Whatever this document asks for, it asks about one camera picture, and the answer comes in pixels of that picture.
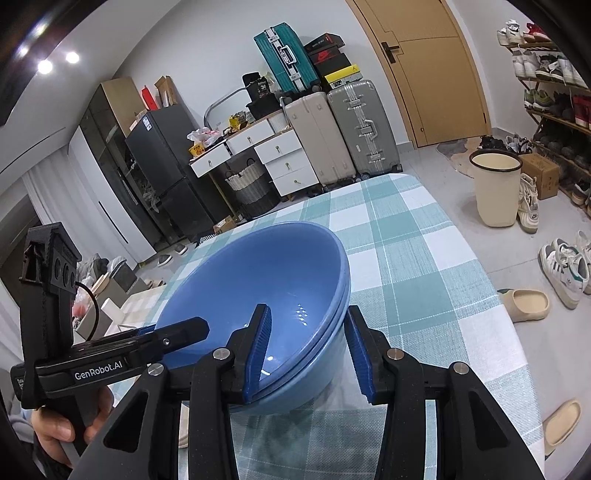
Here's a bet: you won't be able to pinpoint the blue bowl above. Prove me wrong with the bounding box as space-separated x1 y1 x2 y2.
156 222 349 383
230 256 351 415

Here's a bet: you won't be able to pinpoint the person's left hand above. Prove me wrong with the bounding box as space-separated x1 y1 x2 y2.
31 386 114 466

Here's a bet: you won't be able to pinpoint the beige plaid tablecloth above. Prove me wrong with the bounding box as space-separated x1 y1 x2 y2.
105 286 166 336

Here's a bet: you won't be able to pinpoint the teal plaid tablecloth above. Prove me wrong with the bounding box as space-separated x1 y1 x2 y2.
164 174 544 479

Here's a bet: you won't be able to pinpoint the black refrigerator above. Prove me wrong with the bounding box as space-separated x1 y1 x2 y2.
126 105 230 241

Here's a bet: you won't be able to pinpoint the small cardboard box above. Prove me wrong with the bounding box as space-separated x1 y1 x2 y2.
213 216 237 235

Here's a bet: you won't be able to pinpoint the beige slipper far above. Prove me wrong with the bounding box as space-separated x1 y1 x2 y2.
498 289 550 323

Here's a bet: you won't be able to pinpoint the beige slipper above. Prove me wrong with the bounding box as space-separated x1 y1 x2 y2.
498 289 550 323
543 399 582 458

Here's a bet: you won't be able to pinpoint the woven laundry basket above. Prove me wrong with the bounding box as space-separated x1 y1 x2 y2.
224 158 280 220

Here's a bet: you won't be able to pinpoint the beige slipper near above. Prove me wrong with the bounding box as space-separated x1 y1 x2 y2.
543 399 582 458

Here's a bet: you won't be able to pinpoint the white drawer desk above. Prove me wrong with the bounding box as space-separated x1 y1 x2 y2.
190 111 320 197

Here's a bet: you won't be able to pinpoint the white green sneaker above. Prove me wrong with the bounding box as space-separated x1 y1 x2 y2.
538 238 590 310

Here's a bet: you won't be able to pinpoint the silver suitcase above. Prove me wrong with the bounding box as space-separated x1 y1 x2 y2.
328 80 403 178

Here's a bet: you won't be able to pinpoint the cream trash bin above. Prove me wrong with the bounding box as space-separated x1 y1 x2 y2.
469 149 523 228

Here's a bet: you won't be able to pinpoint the beige suitcase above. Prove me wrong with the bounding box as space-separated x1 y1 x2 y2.
284 92 356 187

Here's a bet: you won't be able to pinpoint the cardboard box by rack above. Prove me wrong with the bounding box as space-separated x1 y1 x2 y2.
520 153 560 200

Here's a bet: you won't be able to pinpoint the wooden door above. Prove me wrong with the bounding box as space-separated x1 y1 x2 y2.
349 0 491 147

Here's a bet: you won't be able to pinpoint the stacked shoe boxes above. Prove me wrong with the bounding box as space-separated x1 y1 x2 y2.
304 33 363 93

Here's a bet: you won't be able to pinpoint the teal suitcase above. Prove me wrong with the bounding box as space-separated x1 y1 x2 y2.
253 22 321 98

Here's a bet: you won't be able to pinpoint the shoe rack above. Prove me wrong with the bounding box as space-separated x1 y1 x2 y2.
497 19 590 212

